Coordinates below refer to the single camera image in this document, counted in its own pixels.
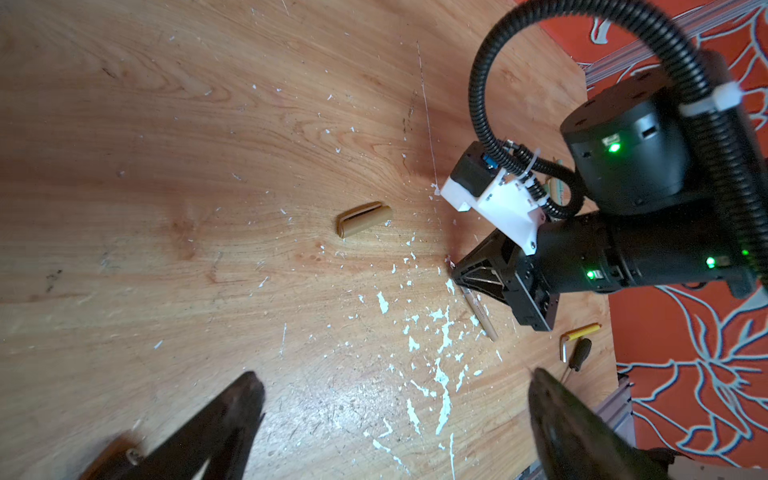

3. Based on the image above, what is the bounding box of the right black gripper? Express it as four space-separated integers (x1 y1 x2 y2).
452 209 756 331

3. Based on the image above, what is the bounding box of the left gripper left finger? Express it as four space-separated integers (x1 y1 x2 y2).
121 371 265 479

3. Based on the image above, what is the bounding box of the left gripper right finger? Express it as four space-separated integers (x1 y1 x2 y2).
528 368 666 479

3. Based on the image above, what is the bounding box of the tan pen cap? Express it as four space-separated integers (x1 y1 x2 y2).
336 201 393 239

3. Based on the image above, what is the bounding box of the light green pen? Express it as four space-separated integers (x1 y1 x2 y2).
546 175 566 205

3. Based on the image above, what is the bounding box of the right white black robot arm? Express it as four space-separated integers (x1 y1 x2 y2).
441 1 767 331

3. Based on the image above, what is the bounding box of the yellow hex key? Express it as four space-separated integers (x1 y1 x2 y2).
559 322 602 363

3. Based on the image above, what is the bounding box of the black handled screwdriver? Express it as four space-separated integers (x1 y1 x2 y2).
560 337 592 384

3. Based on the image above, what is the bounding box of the black handled wrench tool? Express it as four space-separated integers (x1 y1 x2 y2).
79 435 144 480

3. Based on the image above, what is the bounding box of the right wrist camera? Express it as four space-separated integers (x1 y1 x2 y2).
440 141 546 256

